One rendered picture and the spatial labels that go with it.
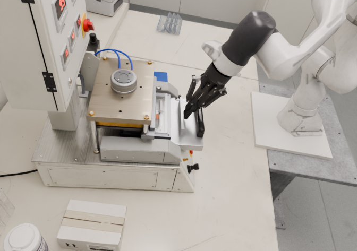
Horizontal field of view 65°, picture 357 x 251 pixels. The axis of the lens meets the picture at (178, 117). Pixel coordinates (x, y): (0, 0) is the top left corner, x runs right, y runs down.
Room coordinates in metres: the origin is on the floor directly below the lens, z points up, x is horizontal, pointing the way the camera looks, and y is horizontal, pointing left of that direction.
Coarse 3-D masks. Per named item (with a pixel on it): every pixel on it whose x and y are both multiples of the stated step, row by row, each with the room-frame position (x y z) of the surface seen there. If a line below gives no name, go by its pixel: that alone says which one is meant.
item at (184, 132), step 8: (176, 104) 0.73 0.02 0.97; (184, 104) 0.74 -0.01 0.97; (176, 112) 0.69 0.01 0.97; (192, 112) 0.71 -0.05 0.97; (176, 120) 0.65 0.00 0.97; (184, 120) 0.66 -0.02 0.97; (192, 120) 0.67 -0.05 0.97; (176, 128) 0.62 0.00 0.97; (184, 128) 0.62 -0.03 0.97; (192, 128) 0.63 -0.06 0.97; (176, 136) 0.58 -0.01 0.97; (184, 136) 0.59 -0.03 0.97; (192, 136) 0.60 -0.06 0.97; (184, 144) 0.56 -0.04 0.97; (192, 144) 0.56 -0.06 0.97; (200, 144) 0.57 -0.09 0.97
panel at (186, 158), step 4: (184, 152) 0.60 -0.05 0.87; (188, 152) 0.64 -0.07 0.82; (184, 156) 0.58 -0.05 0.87; (188, 156) 0.62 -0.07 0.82; (184, 160) 0.54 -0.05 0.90; (188, 160) 0.60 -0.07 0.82; (192, 160) 0.65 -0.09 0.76; (184, 164) 0.54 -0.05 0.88; (188, 164) 0.58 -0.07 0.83; (192, 164) 0.63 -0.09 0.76; (184, 168) 0.52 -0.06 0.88; (188, 172) 0.54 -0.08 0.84; (192, 172) 0.58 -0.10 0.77; (188, 176) 0.52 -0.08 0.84; (192, 176) 0.56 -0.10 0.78; (192, 180) 0.54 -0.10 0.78; (192, 184) 0.53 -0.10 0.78
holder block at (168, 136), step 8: (168, 96) 0.74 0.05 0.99; (168, 104) 0.70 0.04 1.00; (168, 112) 0.66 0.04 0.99; (168, 120) 0.62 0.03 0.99; (168, 128) 0.59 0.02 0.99; (120, 136) 0.53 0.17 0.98; (128, 136) 0.53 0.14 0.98; (136, 136) 0.54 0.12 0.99; (160, 136) 0.55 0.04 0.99; (168, 136) 0.56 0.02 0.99
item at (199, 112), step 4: (200, 108) 0.70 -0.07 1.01; (196, 112) 0.69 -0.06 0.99; (200, 112) 0.68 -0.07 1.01; (200, 116) 0.66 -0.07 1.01; (200, 120) 0.64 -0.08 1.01; (200, 124) 0.62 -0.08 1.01; (200, 128) 0.60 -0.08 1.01; (204, 128) 0.61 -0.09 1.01; (200, 132) 0.60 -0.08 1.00; (204, 132) 0.60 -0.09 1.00; (200, 136) 0.60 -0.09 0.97
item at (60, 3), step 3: (60, 0) 0.53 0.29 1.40; (63, 0) 0.55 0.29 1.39; (57, 3) 0.51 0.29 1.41; (60, 3) 0.53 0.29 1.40; (63, 3) 0.55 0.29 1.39; (57, 6) 0.51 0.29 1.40; (60, 6) 0.52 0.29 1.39; (63, 6) 0.54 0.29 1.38; (57, 9) 0.50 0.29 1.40; (60, 9) 0.52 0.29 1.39; (60, 12) 0.52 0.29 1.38
